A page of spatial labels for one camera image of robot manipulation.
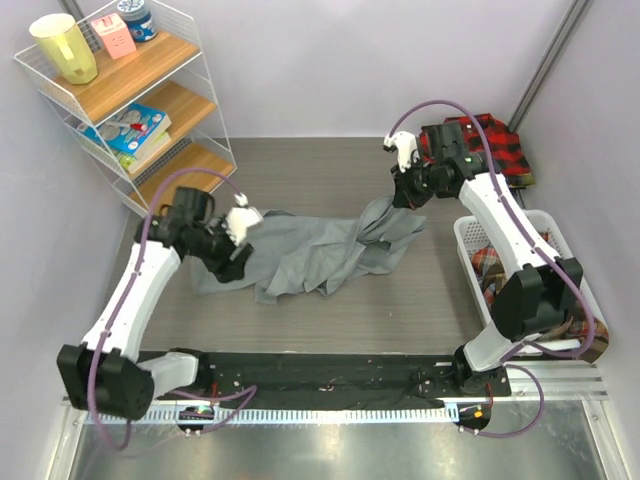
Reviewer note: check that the white plastic laundry basket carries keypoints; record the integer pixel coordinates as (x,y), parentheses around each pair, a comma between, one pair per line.
(486,276)

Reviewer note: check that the pink cube box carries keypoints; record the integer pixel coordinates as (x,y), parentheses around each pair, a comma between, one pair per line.
(114,35)

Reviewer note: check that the red black plaid shirt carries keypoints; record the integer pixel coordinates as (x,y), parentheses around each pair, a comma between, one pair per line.
(505,148)

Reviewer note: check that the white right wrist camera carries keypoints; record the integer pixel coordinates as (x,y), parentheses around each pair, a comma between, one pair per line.
(405,145)

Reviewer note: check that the white wire wooden shelf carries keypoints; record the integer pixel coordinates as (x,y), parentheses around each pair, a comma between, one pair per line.
(169,73)

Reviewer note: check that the orange plaid shirt in basket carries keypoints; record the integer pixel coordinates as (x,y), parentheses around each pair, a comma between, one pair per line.
(536,299)

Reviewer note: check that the blue lidded jar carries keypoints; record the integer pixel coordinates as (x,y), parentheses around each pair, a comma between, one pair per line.
(138,19)

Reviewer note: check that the yellow plastic pitcher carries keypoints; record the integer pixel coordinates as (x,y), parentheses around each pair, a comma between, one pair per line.
(63,43)

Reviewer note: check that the aluminium frame post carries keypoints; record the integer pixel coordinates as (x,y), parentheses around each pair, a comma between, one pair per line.
(568,26)

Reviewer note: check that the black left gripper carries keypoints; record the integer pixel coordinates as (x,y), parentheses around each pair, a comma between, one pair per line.
(228,268)

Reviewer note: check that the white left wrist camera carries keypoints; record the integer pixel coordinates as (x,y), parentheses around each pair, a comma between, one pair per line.
(240,219)

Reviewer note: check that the grey long sleeve shirt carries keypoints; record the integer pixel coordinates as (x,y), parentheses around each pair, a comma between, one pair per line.
(296,254)

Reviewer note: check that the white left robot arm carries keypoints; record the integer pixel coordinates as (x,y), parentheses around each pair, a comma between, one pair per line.
(104,374)

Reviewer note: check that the green book under blue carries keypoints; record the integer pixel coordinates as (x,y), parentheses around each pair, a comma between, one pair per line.
(133,162)

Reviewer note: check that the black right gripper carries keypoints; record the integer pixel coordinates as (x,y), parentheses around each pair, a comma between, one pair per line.
(406,196)

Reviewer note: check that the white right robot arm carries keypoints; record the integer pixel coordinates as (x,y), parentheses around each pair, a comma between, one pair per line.
(487,196)

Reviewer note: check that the white slotted cable duct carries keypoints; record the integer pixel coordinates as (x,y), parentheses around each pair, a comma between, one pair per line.
(194,415)

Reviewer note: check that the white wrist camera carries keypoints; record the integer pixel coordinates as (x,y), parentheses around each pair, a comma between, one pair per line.
(405,145)
(240,219)

